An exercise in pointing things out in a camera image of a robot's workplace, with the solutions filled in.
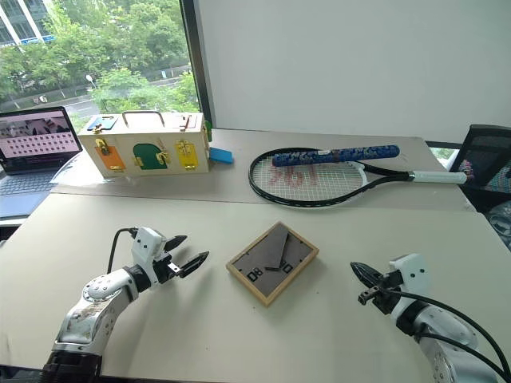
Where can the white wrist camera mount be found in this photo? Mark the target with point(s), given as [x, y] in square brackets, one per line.
[145, 249]
[415, 273]

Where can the black mesh chair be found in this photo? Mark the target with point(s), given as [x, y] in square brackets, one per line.
[485, 159]

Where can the small blue card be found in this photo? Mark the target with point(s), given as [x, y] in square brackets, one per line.
[221, 155]

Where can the patterned fabric cushion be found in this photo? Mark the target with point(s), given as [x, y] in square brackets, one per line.
[501, 225]

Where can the square wooden framed puzzle board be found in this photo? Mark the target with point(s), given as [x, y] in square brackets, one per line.
[271, 265]

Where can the blue patterned tube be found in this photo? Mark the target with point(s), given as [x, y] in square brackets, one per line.
[339, 155]

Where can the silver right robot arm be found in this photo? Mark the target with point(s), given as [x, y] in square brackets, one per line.
[443, 343]

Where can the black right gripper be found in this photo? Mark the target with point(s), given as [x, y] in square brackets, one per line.
[383, 293]

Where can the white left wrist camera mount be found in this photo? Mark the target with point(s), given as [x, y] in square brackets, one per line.
[145, 249]

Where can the black white tennis racket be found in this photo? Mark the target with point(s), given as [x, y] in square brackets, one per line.
[303, 181]

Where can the open laptop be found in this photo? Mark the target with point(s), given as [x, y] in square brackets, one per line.
[34, 159]

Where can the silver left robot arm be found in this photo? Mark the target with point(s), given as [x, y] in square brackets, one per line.
[101, 303]

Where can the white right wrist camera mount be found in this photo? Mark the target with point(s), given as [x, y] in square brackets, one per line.
[415, 273]

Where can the dark window frame post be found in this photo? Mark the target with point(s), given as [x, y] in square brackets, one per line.
[199, 60]

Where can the wooden lock latch box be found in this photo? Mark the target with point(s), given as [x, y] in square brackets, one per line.
[159, 153]

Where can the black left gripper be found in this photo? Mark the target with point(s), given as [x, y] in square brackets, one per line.
[169, 269]

